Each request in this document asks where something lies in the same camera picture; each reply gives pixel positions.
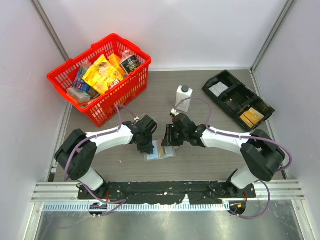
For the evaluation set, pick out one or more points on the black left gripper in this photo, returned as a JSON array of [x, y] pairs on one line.
[[148, 148]]

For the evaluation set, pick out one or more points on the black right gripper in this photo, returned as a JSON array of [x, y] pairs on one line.
[[168, 139]]

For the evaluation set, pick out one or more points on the grey leather card holder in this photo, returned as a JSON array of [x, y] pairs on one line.
[[155, 155]]

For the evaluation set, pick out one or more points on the gold VIP credit card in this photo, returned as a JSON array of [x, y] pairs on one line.
[[162, 151]]

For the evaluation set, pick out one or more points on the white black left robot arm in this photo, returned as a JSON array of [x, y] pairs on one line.
[[77, 152]]

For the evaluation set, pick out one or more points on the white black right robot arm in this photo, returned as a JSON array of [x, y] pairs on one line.
[[262, 156]]

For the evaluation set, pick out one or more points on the silver cards in tray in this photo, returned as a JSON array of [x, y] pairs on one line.
[[218, 89]]

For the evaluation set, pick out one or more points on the black VIP cards in tray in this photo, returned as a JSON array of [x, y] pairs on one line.
[[234, 101]]

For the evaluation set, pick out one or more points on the black three-compartment card tray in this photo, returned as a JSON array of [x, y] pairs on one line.
[[235, 85]]

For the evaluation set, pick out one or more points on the gold cards stack in tray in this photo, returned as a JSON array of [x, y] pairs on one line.
[[251, 117]]

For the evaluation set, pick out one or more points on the white bottle grey cap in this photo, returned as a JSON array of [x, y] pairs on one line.
[[183, 92]]

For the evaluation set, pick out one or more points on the red plastic shopping basket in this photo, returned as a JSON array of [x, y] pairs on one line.
[[113, 88]]

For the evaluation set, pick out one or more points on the clear wrapped pale package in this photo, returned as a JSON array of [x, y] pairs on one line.
[[78, 95]]

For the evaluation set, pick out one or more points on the yellow classic chips bag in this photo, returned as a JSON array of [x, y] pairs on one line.
[[102, 76]]

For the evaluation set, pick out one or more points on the black labelled snack jar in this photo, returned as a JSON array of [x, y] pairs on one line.
[[130, 64]]

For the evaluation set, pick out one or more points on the blue snack box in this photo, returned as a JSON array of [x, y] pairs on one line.
[[79, 83]]

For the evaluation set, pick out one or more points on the orange snack packet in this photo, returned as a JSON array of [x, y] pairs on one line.
[[115, 61]]

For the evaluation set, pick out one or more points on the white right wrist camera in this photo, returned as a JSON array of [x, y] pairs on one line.
[[173, 112]]

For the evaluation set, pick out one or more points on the white slotted cable duct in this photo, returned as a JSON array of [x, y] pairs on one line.
[[89, 206]]

